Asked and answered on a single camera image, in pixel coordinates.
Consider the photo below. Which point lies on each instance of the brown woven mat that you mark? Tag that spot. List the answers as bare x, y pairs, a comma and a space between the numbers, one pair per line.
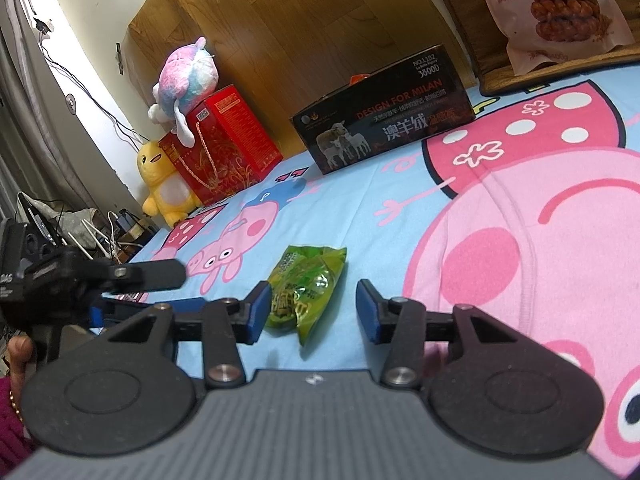
470, 35

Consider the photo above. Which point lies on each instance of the grey cloth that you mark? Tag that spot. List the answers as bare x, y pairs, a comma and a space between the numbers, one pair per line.
55, 210

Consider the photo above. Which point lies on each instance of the person's left hand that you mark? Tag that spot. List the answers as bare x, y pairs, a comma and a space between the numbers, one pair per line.
20, 352

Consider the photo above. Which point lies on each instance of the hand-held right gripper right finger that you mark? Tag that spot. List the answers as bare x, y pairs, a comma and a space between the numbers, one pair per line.
367, 310

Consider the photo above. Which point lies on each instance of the red spicy snack packet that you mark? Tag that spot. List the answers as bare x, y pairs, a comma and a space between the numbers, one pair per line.
360, 80

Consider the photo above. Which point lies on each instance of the white antenna router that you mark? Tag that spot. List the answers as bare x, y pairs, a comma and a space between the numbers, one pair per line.
97, 240

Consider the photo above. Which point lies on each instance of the pastel plush toy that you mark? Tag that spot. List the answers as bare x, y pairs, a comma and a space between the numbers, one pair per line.
185, 75

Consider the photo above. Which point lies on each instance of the person's left forearm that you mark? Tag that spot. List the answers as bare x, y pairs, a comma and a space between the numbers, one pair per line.
12, 435

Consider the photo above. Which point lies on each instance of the red gift bag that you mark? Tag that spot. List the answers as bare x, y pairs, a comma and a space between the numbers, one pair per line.
235, 135

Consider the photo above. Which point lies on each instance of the black sheep print box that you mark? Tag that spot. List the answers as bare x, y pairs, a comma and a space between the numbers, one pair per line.
380, 130

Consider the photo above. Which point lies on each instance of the round wall hook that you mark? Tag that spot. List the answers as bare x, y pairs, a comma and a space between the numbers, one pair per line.
71, 103

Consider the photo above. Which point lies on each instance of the cartoon pig printed blanket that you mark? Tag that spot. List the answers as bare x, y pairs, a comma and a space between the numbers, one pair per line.
380, 240

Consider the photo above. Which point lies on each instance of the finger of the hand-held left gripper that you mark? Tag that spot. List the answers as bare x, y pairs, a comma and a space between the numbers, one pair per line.
97, 312
145, 275

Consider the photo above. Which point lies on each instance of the lime green snack packet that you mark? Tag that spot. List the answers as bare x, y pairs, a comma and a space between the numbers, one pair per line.
305, 285

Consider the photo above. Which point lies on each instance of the yellow duck plush toy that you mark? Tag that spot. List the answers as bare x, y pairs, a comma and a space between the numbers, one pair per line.
165, 195

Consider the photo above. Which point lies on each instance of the grey curtain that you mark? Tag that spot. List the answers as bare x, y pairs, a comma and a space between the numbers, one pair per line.
15, 110

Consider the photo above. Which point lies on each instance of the wooden headboard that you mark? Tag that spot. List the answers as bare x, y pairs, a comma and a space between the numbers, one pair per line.
280, 35

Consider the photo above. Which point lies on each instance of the black wall adapter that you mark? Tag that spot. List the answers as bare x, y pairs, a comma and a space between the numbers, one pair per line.
42, 26

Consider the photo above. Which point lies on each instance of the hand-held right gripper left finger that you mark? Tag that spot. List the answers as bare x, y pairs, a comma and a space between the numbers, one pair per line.
257, 310

